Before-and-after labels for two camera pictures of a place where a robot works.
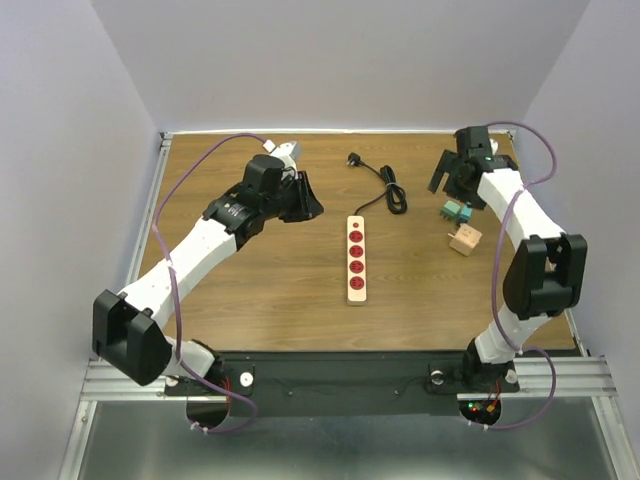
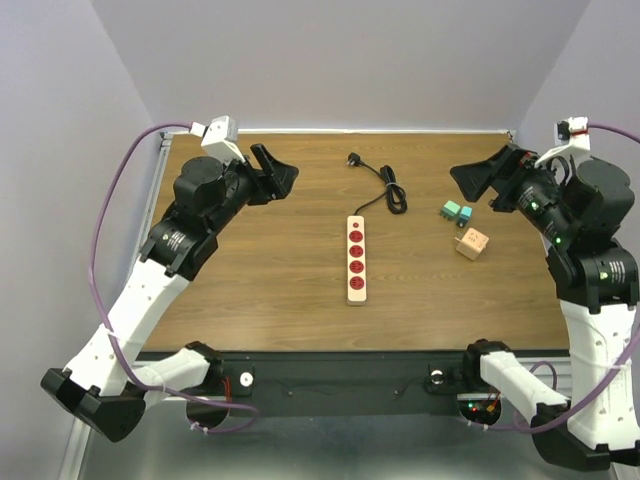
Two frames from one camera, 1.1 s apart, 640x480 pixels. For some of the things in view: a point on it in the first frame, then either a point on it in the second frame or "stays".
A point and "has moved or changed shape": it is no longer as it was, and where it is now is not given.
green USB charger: [450, 210] stays
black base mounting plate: [340, 383] stays
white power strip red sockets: [356, 260] stays
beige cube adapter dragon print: [465, 239] has moved or changed shape
